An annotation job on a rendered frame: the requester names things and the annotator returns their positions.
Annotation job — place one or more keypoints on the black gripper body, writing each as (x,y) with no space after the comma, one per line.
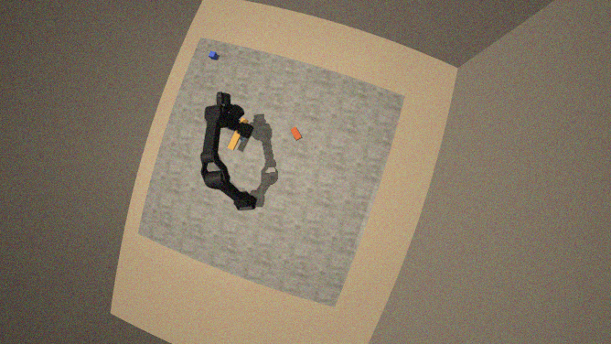
(246,129)

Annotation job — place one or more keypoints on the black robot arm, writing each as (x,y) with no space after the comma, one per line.
(220,116)

